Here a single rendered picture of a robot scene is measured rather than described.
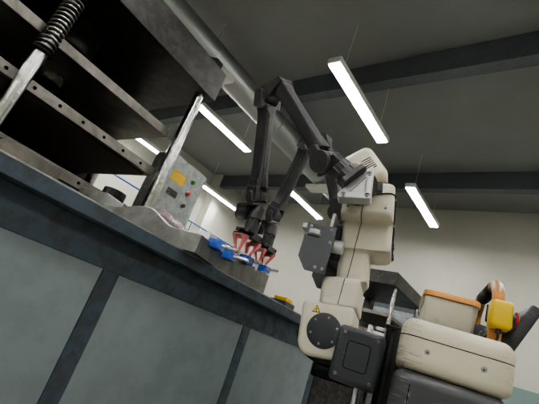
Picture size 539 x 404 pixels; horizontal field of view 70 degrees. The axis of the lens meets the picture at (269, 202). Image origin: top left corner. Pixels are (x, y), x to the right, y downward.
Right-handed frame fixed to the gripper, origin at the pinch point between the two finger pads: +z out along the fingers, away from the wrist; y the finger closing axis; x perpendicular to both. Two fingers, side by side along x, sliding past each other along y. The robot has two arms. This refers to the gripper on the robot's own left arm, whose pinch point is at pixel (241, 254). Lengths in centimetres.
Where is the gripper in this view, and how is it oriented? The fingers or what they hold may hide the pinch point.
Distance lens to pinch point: 146.6
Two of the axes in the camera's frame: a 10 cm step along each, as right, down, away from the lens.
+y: -4.9, -4.5, -7.4
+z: -3.2, 8.9, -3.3
